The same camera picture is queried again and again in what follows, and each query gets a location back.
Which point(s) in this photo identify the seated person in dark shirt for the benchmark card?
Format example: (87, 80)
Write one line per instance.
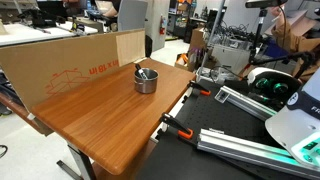
(111, 11)

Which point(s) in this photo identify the person in brown jacket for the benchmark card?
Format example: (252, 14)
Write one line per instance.
(290, 36)

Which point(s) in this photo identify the black Expo marker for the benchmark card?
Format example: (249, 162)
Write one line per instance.
(140, 70)

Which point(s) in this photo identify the black camera stand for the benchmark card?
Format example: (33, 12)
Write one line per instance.
(258, 33)

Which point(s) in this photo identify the black device on workbench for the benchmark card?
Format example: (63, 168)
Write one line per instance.
(40, 18)

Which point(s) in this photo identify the flat cardboard sheets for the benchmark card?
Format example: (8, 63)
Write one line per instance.
(305, 21)

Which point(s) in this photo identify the orange box of items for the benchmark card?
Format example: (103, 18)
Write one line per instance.
(185, 61)

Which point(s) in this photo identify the grey metal table leg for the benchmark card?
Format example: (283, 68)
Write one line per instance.
(81, 160)

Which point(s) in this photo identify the small stainless steel pot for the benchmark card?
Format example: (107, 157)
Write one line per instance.
(146, 86)

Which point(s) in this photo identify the grey office chair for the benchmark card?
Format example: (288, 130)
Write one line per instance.
(131, 15)

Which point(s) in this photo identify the white VR headset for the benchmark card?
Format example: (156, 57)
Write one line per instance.
(266, 75)

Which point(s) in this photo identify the long aluminium extrusion rail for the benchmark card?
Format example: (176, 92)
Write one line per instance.
(233, 145)

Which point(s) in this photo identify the large black orange spring clamp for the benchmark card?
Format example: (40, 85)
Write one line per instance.
(173, 121)

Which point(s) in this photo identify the white equipment box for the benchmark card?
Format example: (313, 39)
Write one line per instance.
(230, 56)

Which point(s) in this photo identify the dark storage shelf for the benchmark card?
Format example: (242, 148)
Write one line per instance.
(180, 16)

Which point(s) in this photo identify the small black orange spring clamp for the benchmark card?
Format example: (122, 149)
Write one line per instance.
(200, 89)

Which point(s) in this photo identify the silver metal pole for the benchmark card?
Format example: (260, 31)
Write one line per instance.
(213, 30)

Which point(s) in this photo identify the brown cardboard box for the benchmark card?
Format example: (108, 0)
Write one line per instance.
(197, 38)

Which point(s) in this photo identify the white workbench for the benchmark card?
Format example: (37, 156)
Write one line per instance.
(26, 33)

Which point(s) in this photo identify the dark wooden side table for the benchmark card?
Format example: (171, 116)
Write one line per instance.
(16, 111)

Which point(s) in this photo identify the black camera on stand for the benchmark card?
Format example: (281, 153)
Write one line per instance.
(263, 3)

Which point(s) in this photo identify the brown cardboard box panel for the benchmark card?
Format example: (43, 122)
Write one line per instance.
(50, 63)

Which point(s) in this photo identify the short aluminium extrusion rail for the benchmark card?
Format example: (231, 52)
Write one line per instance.
(243, 101)

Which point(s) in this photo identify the blue plastic bin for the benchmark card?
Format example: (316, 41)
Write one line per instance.
(271, 48)

